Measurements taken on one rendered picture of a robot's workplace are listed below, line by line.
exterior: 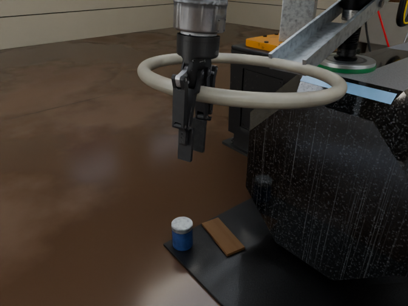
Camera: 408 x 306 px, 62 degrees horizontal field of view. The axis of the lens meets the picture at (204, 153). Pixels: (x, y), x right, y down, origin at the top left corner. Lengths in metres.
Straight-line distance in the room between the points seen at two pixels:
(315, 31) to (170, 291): 1.15
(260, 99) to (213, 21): 0.15
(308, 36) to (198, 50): 0.69
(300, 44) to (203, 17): 0.65
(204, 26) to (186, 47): 0.05
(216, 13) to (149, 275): 1.25
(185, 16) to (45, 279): 1.38
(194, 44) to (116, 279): 1.23
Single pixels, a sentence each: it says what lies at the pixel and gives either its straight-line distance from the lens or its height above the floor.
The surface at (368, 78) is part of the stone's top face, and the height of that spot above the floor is 0.87.
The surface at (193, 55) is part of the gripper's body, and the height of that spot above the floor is 1.06.
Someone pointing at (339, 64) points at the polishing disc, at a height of 0.89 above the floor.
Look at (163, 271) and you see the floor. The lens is 1.62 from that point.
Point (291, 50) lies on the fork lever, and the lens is 1.14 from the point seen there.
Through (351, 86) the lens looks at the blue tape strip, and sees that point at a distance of 1.25.
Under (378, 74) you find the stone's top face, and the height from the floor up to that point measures 0.87.
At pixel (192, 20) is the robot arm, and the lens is 0.58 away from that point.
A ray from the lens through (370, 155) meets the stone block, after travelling 1.20.
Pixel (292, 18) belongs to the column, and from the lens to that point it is 2.30.
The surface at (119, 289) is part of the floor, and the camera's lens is 1.58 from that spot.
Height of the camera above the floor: 1.19
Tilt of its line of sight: 29 degrees down
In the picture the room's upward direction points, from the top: straight up
